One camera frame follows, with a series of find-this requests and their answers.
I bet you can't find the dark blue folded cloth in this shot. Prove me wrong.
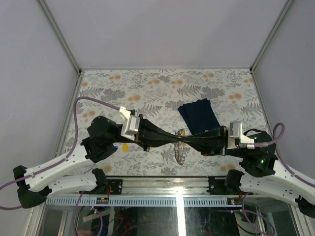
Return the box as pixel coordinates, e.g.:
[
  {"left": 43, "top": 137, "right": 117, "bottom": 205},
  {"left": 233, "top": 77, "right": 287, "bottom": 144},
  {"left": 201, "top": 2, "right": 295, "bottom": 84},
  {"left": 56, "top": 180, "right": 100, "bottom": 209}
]
[{"left": 178, "top": 98, "right": 220, "bottom": 135}]

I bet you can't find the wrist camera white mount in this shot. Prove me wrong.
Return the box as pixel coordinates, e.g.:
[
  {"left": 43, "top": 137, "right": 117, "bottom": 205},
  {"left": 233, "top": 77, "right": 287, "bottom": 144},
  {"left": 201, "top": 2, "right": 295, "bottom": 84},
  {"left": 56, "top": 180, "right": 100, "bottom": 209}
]
[
  {"left": 119, "top": 106, "right": 140, "bottom": 141},
  {"left": 227, "top": 121, "right": 255, "bottom": 149}
]

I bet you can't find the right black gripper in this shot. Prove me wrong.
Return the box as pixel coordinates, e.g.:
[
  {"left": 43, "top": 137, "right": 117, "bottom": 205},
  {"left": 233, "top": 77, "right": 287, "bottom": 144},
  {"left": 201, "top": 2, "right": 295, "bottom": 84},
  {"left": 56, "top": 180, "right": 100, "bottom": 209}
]
[{"left": 178, "top": 124, "right": 248, "bottom": 158}]

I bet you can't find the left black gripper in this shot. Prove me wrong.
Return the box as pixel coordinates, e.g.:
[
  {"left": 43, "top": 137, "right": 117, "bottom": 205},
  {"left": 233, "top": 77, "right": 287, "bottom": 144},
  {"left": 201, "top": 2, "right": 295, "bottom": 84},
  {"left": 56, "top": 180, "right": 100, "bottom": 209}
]
[{"left": 110, "top": 114, "right": 180, "bottom": 152}]

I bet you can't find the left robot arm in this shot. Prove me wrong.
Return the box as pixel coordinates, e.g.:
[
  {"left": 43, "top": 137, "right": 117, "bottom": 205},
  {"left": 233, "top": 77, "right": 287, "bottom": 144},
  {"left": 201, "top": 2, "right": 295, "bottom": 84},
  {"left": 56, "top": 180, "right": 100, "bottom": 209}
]
[{"left": 13, "top": 116, "right": 178, "bottom": 209}]

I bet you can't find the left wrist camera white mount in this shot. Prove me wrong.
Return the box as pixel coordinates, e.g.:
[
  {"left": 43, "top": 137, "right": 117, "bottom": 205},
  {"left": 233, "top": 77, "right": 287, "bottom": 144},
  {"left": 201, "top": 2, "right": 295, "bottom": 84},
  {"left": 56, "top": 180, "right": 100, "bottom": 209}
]
[{"left": 119, "top": 106, "right": 140, "bottom": 141}]

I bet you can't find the metal keyring with yellow handle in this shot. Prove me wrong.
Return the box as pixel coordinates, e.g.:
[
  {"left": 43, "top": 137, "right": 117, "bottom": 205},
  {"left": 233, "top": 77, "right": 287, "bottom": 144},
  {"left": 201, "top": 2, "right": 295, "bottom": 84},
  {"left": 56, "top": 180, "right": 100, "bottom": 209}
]
[{"left": 174, "top": 129, "right": 186, "bottom": 166}]

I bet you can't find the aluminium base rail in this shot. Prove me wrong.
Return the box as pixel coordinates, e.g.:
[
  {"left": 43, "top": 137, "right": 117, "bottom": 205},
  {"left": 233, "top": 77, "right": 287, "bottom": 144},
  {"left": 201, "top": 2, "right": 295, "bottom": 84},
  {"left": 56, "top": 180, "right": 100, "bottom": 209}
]
[{"left": 42, "top": 173, "right": 238, "bottom": 198}]

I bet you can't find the slotted grey cable duct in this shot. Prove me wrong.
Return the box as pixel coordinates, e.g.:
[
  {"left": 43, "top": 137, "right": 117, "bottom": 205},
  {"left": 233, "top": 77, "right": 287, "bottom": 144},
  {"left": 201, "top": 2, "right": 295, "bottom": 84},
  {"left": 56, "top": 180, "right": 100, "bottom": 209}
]
[{"left": 46, "top": 196, "right": 229, "bottom": 207}]

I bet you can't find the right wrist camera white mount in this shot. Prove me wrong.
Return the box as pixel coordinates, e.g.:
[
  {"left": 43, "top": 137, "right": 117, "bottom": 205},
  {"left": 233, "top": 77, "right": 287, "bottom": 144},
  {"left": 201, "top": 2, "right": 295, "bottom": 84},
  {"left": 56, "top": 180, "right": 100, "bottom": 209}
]
[{"left": 227, "top": 121, "right": 255, "bottom": 149}]

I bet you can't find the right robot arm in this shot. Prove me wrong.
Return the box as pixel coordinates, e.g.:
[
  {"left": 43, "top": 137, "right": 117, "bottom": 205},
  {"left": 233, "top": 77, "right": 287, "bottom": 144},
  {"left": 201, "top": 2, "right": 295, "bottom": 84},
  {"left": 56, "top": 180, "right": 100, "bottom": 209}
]
[{"left": 178, "top": 122, "right": 315, "bottom": 218}]

